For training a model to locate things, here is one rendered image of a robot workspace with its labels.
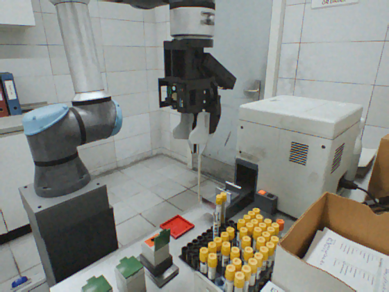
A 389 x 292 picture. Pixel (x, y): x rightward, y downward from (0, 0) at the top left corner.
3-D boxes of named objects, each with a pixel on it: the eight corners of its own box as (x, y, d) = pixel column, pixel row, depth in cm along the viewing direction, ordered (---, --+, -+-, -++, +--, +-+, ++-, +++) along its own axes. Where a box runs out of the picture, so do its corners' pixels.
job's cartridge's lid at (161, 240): (169, 224, 49) (171, 225, 49) (168, 240, 51) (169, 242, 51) (153, 233, 47) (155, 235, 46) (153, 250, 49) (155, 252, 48)
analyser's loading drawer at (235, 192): (242, 183, 85) (243, 170, 84) (258, 190, 81) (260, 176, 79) (201, 208, 72) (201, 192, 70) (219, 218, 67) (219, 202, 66)
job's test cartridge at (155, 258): (157, 252, 57) (155, 230, 54) (170, 263, 53) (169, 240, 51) (142, 262, 54) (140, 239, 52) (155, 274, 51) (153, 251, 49)
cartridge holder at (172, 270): (154, 250, 59) (153, 238, 58) (179, 272, 53) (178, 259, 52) (135, 263, 55) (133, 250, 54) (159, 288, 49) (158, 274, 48)
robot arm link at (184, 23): (190, 15, 45) (227, 11, 40) (190, 42, 47) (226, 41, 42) (159, 10, 40) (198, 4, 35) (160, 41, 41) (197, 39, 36)
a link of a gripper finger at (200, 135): (183, 161, 46) (180, 112, 43) (203, 152, 50) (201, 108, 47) (195, 165, 44) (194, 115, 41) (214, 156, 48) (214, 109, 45)
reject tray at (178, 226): (178, 216, 71) (178, 214, 71) (194, 227, 67) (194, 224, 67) (159, 227, 67) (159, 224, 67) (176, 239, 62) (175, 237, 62)
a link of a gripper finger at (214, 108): (196, 131, 48) (194, 85, 45) (201, 129, 49) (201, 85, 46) (215, 135, 45) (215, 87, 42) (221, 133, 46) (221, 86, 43)
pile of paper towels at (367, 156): (351, 151, 118) (353, 142, 116) (376, 158, 111) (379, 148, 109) (335, 167, 101) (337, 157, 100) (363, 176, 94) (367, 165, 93)
